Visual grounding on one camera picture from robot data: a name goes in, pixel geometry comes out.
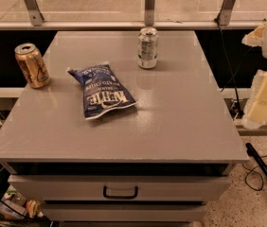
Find silver 7up can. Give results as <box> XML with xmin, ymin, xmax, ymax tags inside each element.
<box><xmin>137</xmin><ymin>26</ymin><xmax>158</xmax><ymax>69</ymax></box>

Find gold soda can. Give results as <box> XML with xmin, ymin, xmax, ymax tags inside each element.
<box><xmin>14</xmin><ymin>43</ymin><xmax>50</xmax><ymax>89</ymax></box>

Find black pole on floor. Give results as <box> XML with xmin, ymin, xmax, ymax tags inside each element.
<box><xmin>246</xmin><ymin>143</ymin><xmax>267</xmax><ymax>178</ymax></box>

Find grey drawer cabinet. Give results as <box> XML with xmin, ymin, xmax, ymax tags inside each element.
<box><xmin>0</xmin><ymin>31</ymin><xmax>248</xmax><ymax>227</ymax></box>

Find blue kettle chips bag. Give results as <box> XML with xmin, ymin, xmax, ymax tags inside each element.
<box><xmin>67</xmin><ymin>63</ymin><xmax>136</xmax><ymax>120</ymax></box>

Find clutter items under cabinet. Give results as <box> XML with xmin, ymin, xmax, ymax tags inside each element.
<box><xmin>0</xmin><ymin>185</ymin><xmax>50</xmax><ymax>227</ymax></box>

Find right metal window bracket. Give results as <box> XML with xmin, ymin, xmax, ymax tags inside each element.
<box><xmin>215</xmin><ymin>0</ymin><xmax>236</xmax><ymax>26</ymax></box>

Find metal window bracket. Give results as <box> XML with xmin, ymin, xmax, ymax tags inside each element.
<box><xmin>24</xmin><ymin>0</ymin><xmax>44</xmax><ymax>26</ymax></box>
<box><xmin>215</xmin><ymin>0</ymin><xmax>236</xmax><ymax>26</ymax></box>
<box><xmin>144</xmin><ymin>0</ymin><xmax>155</xmax><ymax>26</ymax></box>

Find black cable on floor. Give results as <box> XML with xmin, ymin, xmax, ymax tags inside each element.
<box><xmin>241</xmin><ymin>141</ymin><xmax>267</xmax><ymax>192</ymax></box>

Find middle metal window bracket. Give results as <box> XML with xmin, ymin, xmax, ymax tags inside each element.
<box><xmin>144</xmin><ymin>0</ymin><xmax>155</xmax><ymax>26</ymax></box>

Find black drawer handle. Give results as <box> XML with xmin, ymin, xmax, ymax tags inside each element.
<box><xmin>102</xmin><ymin>186</ymin><xmax>139</xmax><ymax>200</ymax></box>

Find left metal window bracket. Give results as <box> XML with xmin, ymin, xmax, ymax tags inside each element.
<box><xmin>24</xmin><ymin>0</ymin><xmax>44</xmax><ymax>26</ymax></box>

